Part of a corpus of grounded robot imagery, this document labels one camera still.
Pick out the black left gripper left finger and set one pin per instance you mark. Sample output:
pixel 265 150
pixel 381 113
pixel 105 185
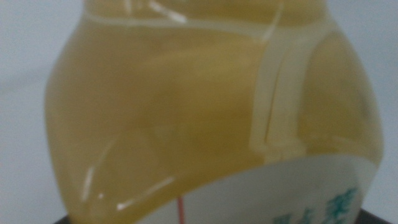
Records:
pixel 66 220

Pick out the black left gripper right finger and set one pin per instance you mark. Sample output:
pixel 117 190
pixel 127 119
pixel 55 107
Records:
pixel 371 219

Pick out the yellow tea bottle green label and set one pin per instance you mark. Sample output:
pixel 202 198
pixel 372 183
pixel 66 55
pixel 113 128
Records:
pixel 174 109

